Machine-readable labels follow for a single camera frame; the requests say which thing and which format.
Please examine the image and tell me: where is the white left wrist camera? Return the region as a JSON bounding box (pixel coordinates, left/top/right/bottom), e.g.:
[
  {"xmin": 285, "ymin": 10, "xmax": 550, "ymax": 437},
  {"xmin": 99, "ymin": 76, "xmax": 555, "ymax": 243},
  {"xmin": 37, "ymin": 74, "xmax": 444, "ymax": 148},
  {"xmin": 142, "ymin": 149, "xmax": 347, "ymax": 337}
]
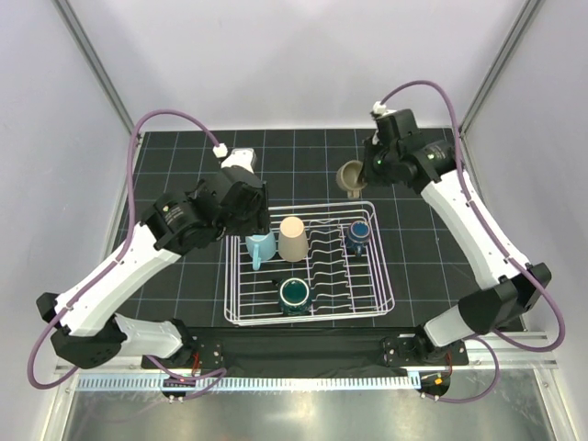
[{"xmin": 212, "ymin": 143, "xmax": 256, "ymax": 174}]

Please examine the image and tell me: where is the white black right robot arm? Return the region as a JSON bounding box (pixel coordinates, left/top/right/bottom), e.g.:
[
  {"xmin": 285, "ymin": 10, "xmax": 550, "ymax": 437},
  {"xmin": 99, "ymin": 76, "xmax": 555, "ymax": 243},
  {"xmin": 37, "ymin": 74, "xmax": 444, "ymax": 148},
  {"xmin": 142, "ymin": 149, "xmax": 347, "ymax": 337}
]
[{"xmin": 359, "ymin": 104, "xmax": 551, "ymax": 364}]

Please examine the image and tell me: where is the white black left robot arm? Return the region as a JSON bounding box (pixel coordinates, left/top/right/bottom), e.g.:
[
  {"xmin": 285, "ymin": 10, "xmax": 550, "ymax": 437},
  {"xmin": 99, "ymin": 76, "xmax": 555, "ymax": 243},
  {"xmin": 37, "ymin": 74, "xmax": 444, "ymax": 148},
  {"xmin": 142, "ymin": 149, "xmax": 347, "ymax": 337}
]
[{"xmin": 37, "ymin": 165, "xmax": 269, "ymax": 369}]

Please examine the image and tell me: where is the black grid mat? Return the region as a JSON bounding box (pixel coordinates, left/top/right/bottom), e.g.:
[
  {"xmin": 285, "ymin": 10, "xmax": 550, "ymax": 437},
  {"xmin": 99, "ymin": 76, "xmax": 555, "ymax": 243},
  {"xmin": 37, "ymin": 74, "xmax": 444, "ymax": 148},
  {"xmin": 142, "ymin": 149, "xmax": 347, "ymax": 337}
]
[{"xmin": 120, "ymin": 129, "xmax": 477, "ymax": 327}]

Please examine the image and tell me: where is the dark green mug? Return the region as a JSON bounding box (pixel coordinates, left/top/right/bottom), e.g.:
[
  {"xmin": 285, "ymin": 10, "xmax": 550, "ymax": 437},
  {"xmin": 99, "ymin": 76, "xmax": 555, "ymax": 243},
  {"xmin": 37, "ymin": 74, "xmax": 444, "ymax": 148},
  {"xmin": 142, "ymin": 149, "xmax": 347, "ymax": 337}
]
[{"xmin": 272, "ymin": 277, "xmax": 313, "ymax": 316}]

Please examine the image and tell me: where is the small speckled blue cup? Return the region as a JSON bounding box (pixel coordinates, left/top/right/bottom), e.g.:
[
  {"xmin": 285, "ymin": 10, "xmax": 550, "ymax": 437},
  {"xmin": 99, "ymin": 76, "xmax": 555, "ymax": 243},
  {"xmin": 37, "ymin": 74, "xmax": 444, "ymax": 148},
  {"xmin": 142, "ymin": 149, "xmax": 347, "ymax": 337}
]
[{"xmin": 345, "ymin": 220, "xmax": 371, "ymax": 257}]

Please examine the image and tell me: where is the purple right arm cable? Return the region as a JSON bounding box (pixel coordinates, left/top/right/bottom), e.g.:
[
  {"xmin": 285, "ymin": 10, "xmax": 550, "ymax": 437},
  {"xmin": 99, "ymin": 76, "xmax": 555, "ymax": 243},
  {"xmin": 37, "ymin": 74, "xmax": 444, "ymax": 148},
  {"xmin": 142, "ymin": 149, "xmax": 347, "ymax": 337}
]
[{"xmin": 374, "ymin": 80, "xmax": 566, "ymax": 405}]

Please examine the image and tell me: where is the beige paper cup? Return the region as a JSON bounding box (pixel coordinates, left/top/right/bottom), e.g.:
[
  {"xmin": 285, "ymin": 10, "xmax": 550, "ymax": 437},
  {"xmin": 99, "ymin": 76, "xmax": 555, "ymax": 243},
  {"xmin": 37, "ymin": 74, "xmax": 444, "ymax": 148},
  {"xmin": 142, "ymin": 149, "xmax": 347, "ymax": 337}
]
[{"xmin": 277, "ymin": 216, "xmax": 309, "ymax": 263}]

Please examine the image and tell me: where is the aluminium frame post right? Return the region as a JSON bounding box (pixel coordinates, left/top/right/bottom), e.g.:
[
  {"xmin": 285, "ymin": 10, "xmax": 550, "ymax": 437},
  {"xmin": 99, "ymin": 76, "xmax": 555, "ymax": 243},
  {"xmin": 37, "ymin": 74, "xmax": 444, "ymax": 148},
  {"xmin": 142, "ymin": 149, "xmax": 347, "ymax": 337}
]
[{"xmin": 459, "ymin": 0, "xmax": 545, "ymax": 138}]

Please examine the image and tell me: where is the perforated metal cable duct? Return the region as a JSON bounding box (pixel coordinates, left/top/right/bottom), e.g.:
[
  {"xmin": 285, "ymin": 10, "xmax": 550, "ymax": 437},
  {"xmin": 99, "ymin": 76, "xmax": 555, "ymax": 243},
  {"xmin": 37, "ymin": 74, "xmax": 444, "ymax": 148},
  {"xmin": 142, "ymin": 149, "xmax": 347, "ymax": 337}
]
[{"xmin": 75, "ymin": 372, "xmax": 421, "ymax": 393}]

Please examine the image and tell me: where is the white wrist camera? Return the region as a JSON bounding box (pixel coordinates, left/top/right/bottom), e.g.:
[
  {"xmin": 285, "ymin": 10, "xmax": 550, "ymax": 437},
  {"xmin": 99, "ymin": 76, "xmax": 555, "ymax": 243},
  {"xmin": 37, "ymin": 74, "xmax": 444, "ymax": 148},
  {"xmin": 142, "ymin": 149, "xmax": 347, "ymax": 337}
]
[
  {"xmin": 212, "ymin": 143, "xmax": 256, "ymax": 174},
  {"xmin": 370, "ymin": 101, "xmax": 396, "ymax": 145}
]

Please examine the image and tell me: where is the white wire dish rack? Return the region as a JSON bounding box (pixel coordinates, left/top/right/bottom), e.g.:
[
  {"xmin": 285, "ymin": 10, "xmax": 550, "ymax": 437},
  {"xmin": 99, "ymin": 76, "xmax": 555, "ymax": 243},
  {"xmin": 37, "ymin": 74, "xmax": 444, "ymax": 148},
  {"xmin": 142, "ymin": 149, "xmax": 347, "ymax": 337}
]
[{"xmin": 224, "ymin": 200, "xmax": 395, "ymax": 326}]

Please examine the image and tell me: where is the small beige mug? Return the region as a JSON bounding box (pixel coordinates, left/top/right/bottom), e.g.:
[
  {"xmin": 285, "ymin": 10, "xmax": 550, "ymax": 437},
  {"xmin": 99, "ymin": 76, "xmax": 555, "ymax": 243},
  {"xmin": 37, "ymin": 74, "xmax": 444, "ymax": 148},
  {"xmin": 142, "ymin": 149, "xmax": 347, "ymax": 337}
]
[{"xmin": 335, "ymin": 160, "xmax": 367, "ymax": 199}]

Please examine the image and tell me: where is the aluminium frame post left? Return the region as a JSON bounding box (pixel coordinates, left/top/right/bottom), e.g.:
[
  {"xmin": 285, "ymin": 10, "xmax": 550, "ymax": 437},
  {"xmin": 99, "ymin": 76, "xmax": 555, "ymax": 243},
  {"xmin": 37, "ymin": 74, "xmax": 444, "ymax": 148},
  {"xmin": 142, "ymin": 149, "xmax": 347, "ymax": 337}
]
[{"xmin": 51, "ymin": 0, "xmax": 134, "ymax": 134}]

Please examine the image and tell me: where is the blue mug cream inside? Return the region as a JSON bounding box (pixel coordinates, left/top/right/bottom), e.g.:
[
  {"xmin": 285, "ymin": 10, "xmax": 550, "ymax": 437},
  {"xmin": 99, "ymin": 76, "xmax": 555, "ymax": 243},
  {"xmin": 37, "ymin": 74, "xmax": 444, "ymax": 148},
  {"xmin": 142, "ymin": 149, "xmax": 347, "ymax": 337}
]
[{"xmin": 245, "ymin": 232, "xmax": 277, "ymax": 271}]

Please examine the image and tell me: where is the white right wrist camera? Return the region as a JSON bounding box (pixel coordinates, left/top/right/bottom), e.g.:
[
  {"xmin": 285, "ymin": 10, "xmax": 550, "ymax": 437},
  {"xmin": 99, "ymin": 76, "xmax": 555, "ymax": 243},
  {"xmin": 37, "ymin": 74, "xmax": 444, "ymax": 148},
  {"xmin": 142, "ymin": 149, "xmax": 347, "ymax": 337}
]
[{"xmin": 370, "ymin": 101, "xmax": 396, "ymax": 145}]

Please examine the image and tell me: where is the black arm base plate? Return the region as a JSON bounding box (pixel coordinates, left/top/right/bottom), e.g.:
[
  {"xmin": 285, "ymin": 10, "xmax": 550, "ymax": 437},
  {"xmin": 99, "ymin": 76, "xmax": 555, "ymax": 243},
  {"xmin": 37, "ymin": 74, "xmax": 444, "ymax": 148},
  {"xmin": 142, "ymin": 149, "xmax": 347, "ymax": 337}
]
[{"xmin": 160, "ymin": 326, "xmax": 469, "ymax": 369}]

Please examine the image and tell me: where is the aluminium frame post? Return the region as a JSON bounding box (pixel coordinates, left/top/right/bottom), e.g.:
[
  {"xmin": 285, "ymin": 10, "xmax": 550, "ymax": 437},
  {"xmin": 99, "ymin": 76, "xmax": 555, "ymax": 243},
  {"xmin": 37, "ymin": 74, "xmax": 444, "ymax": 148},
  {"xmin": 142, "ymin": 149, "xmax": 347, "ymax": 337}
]
[
  {"xmin": 459, "ymin": 0, "xmax": 545, "ymax": 138},
  {"xmin": 51, "ymin": 0, "xmax": 134, "ymax": 134}
]

